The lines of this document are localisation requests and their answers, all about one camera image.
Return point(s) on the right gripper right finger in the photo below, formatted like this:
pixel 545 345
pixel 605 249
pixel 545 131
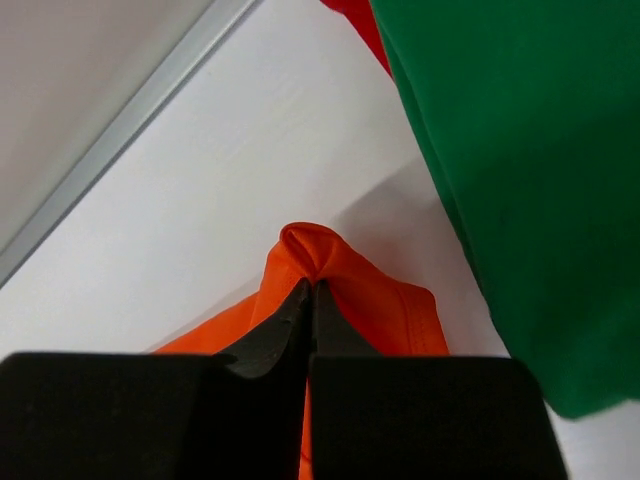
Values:
pixel 421 417

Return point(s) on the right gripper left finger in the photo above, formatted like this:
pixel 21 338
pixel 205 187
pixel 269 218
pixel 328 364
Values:
pixel 237 414

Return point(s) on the orange t shirt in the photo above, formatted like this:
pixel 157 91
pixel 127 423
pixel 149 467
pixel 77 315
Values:
pixel 396 318

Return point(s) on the green folded t shirt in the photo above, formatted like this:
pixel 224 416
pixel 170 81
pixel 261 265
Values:
pixel 527 115

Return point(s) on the red folded t shirt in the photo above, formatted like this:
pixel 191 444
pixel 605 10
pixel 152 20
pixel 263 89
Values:
pixel 360 15

